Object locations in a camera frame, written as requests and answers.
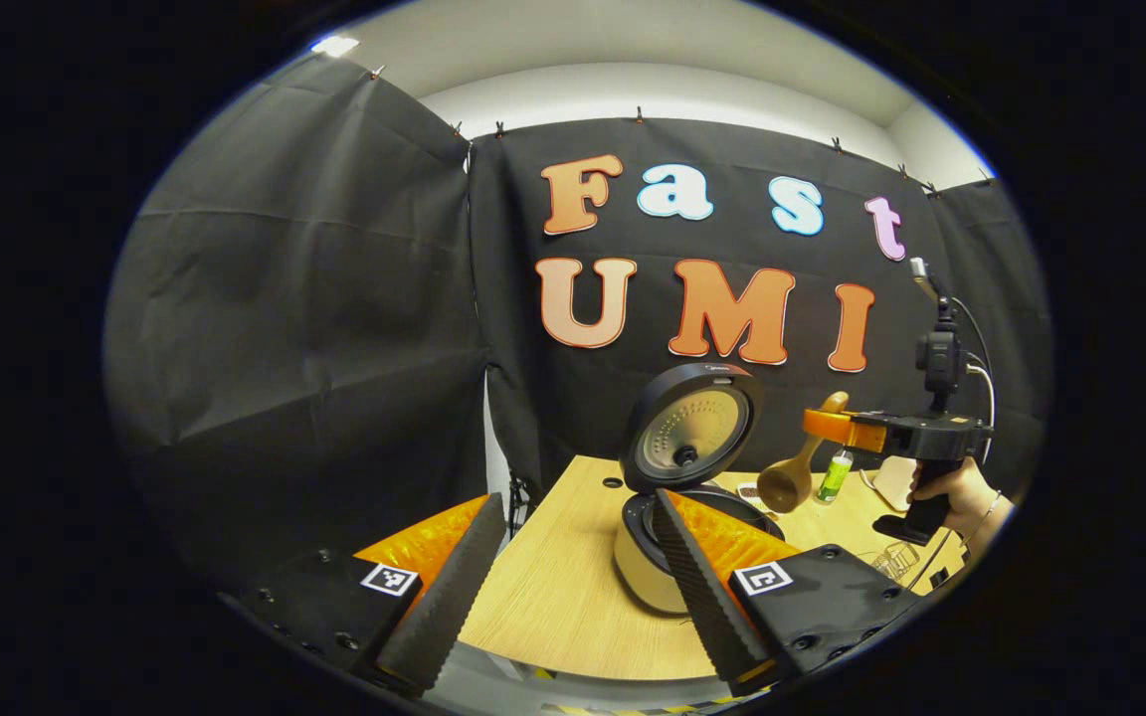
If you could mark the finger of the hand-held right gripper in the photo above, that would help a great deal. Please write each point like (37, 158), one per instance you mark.
(847, 430)

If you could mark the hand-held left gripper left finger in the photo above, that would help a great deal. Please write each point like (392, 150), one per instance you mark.
(444, 597)

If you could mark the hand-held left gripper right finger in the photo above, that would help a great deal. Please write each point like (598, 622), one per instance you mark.
(702, 597)

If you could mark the dark grey rice cooker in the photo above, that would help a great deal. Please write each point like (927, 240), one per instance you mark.
(643, 567)

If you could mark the wooden spoon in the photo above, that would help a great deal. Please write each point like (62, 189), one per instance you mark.
(782, 487)

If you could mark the green label plastic bottle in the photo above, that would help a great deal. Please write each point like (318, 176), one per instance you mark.
(834, 479)

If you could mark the white toaster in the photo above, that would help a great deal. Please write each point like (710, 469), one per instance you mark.
(893, 482)

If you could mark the black backdrop stand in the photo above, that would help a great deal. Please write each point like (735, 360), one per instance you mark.
(518, 497)

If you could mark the ceiling light panel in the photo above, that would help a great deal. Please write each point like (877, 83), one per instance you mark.
(334, 46)

